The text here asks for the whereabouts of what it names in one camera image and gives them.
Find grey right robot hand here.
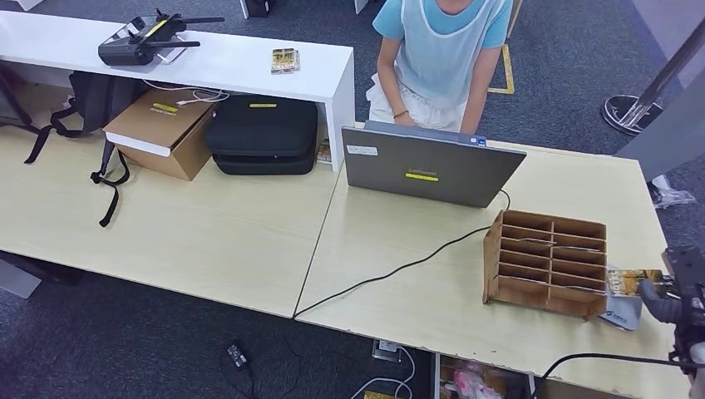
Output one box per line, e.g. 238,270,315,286
638,244,705,353

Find yellow patterned ID card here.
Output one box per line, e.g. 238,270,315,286
605,268,670,298

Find white card reader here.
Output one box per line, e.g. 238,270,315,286
597,264,645,333

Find person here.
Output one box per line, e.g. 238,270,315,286
366,0,515,135

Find wooden card slot organizer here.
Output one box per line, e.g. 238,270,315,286
482,209,609,323

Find grey laptop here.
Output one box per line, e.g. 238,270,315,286
340,120,528,209

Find clear plastic bag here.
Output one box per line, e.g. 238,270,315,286
649,174,698,209

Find stack of patterned cards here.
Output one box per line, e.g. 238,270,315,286
270,47,301,75

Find black zip case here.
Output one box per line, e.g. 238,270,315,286
205,94,319,176

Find grey partition panel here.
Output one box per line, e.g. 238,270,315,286
614,66,705,183

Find white desk shelf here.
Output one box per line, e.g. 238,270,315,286
0,9,357,173

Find silver stanchion with round base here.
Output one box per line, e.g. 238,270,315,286
601,16,705,137

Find pink plastic bag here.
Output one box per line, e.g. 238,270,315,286
448,360,505,399

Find floor power strip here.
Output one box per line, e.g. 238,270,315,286
372,339,402,363

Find brown cardboard box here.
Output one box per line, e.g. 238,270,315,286
102,87,217,182

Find small black adapter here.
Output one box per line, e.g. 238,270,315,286
225,343,249,369

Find black remote controller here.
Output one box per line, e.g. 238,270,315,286
97,7,226,67

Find black backpack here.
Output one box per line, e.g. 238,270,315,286
22,70,147,228

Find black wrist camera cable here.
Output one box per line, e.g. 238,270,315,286
531,352,684,399

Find black laptop power cable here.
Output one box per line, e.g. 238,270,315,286
292,190,511,319

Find white cable under shelf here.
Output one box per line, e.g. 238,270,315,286
141,79,230,106

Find white floor cable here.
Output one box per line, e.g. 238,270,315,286
349,347,415,399

